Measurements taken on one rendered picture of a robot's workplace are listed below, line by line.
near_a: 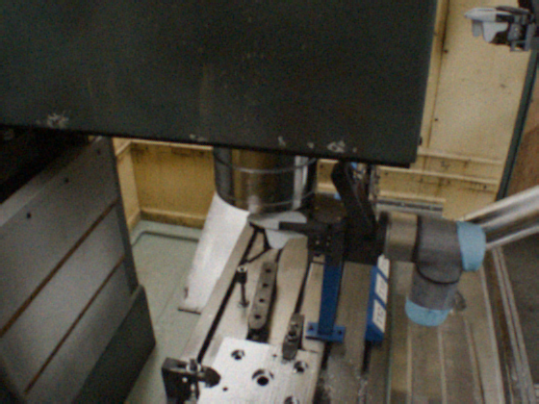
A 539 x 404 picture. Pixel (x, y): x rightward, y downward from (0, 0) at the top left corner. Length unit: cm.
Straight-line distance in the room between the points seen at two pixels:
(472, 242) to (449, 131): 107
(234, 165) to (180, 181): 142
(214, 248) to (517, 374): 111
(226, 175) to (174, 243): 148
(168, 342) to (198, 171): 72
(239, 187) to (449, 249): 32
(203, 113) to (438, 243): 39
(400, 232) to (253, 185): 23
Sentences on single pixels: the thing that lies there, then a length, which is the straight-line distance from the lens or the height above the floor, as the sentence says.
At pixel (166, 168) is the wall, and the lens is 208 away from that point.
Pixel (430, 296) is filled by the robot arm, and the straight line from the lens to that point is 81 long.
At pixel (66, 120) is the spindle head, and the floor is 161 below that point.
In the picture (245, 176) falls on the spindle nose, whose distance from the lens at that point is 66.
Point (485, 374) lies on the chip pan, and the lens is 163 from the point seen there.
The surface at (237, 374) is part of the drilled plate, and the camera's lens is 110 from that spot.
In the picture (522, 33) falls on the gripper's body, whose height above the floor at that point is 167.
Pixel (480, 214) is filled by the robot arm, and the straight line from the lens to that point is 90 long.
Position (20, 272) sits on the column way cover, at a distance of 95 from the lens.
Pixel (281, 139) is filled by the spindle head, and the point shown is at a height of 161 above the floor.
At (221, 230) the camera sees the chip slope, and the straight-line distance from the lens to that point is 188.
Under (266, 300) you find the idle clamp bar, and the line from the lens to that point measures 129.
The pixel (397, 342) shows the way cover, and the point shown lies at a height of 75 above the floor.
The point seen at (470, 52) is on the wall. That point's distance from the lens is 171.
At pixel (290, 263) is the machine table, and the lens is 151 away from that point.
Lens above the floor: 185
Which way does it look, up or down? 32 degrees down
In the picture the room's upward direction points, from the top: straight up
